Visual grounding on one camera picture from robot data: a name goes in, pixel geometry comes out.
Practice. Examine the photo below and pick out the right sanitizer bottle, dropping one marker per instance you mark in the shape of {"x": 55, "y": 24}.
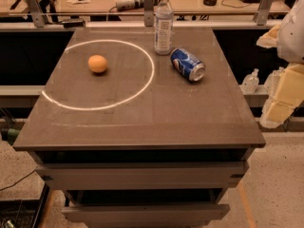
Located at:
{"x": 270, "y": 81}

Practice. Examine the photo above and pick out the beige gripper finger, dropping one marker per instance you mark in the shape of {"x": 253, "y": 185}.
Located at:
{"x": 288, "y": 95}
{"x": 269, "y": 39}

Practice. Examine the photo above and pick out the sanitizer bottle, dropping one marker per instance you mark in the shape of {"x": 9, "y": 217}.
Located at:
{"x": 270, "y": 81}
{"x": 250, "y": 82}

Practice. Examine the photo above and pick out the grey drawer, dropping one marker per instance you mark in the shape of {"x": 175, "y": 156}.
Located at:
{"x": 143, "y": 176}
{"x": 145, "y": 216}

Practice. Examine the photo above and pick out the right metal bracket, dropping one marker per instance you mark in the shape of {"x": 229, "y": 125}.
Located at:
{"x": 262, "y": 13}

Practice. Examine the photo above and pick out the grey drawer cabinet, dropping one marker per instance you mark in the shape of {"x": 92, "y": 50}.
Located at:
{"x": 140, "y": 110}

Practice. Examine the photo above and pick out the middle metal bracket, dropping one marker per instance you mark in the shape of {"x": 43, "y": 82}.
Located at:
{"x": 148, "y": 13}

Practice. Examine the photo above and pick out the metal bracket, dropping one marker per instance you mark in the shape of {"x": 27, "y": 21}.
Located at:
{"x": 36, "y": 13}
{"x": 148, "y": 13}
{"x": 262, "y": 13}

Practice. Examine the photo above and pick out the upper grey drawer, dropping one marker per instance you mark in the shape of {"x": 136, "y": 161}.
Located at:
{"x": 143, "y": 176}

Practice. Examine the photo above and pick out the left sanitizer bottle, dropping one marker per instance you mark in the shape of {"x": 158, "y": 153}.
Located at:
{"x": 250, "y": 82}

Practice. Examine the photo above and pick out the clear plastic water bottle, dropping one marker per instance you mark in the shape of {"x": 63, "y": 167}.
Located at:
{"x": 164, "y": 16}

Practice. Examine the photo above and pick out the blue pepsi can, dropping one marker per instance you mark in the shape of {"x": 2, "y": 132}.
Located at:
{"x": 187, "y": 64}

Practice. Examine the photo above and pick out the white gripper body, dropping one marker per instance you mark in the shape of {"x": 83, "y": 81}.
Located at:
{"x": 294, "y": 37}

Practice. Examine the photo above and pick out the black crate on floor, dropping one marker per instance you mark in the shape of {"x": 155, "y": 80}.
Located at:
{"x": 22, "y": 213}

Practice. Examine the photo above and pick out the lower grey drawer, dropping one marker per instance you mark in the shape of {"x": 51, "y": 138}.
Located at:
{"x": 145, "y": 216}

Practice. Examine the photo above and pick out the left metal bracket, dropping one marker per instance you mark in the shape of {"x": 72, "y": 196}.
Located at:
{"x": 36, "y": 13}

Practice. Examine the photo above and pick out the orange fruit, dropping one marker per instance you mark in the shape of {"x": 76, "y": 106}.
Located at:
{"x": 97, "y": 63}

